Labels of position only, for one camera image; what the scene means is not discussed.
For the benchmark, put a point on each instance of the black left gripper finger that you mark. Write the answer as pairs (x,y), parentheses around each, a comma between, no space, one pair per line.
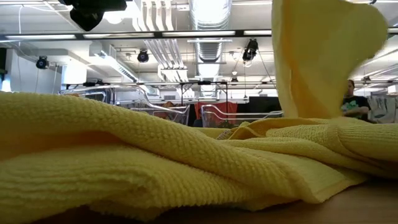
(87,18)

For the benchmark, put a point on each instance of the yellow microfiber towel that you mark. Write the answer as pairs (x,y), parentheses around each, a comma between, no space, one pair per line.
(342,137)
(124,174)
(311,62)

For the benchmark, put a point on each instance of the round white ceiling lamp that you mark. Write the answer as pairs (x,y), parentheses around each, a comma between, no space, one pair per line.
(114,18)

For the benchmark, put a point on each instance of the black ceiling spotlight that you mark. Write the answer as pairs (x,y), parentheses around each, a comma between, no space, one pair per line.
(143,56)
(234,80)
(42,62)
(250,49)

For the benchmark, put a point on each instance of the long black ceiling light bar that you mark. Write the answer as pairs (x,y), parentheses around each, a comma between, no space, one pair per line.
(158,34)

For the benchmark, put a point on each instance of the white ceiling pipes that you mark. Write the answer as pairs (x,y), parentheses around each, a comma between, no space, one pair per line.
(164,53)

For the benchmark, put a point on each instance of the long metal crossbar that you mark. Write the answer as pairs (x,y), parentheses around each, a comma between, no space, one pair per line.
(155,83)

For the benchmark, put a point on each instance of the black lattice stand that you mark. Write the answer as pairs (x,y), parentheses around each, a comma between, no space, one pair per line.
(182,102)

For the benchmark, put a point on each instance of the clear plastic basket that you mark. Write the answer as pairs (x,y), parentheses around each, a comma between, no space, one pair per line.
(174,117)
(211,118)

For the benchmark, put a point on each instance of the red cloth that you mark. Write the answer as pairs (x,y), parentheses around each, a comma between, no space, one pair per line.
(199,112)

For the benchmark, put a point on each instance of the person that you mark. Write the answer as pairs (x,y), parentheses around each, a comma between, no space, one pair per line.
(357,105)

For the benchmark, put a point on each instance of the leaf patterned curtain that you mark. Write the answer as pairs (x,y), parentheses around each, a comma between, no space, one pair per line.
(384,109)

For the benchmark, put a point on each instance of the white rectangular air duct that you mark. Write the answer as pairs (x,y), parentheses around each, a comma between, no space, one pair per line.
(109,62)

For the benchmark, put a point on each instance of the silver round ventilation duct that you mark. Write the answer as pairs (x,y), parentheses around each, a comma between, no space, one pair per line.
(210,15)

